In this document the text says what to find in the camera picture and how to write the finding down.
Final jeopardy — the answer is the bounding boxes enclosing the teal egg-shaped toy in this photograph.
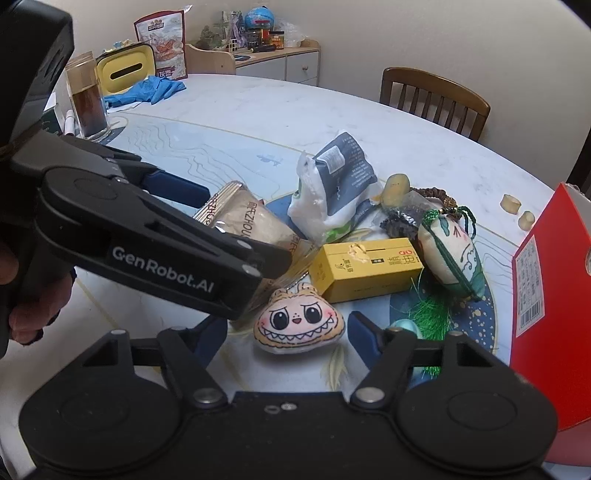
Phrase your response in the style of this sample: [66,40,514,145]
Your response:
[387,319,421,343]

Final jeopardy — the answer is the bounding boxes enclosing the yellow cardboard box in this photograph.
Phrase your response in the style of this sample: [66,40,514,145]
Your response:
[308,237,424,304]

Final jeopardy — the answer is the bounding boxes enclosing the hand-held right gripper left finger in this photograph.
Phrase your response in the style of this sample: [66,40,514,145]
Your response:
[83,316,230,409]

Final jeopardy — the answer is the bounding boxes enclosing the white and grey food bag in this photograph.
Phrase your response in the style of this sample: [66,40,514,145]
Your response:
[287,130,385,246]

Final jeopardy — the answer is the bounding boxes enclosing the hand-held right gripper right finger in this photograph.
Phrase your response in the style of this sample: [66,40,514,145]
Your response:
[348,311,498,409]

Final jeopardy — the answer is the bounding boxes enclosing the dark green box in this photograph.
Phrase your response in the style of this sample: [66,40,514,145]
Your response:
[39,108,64,136]

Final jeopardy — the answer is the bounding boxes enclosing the red cardboard box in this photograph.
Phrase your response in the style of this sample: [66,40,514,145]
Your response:
[510,182,591,432]

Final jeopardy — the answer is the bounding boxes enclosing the clear plastic bag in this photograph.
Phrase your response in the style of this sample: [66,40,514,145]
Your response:
[277,21,315,48]

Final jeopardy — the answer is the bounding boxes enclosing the large red and white snack bag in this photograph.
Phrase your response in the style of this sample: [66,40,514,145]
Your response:
[134,9,189,80]

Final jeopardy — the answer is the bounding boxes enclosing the monster face plush toy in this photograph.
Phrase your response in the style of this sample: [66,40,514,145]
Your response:
[253,282,346,355]

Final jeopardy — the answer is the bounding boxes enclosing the brown scrunchie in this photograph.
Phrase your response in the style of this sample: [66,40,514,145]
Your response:
[409,187,459,219]

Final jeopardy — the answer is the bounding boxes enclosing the clear packet with dark contents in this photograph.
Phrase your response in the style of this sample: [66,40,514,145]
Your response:
[381,191,437,241]

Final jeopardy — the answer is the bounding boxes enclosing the beige snack packet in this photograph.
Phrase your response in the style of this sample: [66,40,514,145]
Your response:
[193,181,320,298]

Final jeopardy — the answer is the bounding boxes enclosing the brown wooden chair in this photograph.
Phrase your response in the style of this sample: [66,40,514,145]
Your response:
[379,67,491,141]

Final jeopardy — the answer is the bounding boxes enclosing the blue round toy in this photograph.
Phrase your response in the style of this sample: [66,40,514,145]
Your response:
[244,7,276,31]

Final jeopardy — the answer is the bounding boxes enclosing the wooden sideboard with white doors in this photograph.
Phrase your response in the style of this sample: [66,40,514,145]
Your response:
[185,39,321,87]

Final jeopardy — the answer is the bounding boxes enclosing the yellow tissue box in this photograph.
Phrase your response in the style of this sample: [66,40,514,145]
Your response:
[95,41,156,95]

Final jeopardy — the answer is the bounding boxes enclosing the decorative ornament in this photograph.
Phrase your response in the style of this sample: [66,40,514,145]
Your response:
[198,9,246,51]

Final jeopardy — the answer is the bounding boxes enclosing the person's left hand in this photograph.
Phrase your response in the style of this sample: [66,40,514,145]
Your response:
[0,242,77,346]

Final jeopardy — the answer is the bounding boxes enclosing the glass jar with brown contents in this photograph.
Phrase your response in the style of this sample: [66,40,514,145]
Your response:
[65,52,112,141]

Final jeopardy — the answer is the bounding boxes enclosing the pale yellow oval bar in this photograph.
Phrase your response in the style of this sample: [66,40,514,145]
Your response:
[378,174,411,207]

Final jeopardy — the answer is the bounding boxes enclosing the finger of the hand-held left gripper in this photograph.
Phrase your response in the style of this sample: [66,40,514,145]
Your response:
[37,168,293,320]
[46,135,212,209]

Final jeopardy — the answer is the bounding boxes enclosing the blue rubber gloves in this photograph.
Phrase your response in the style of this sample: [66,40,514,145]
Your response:
[102,76,188,108]

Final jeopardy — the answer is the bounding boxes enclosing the embroidered sachet with green tassel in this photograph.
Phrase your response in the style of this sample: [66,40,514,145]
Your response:
[403,207,485,377]

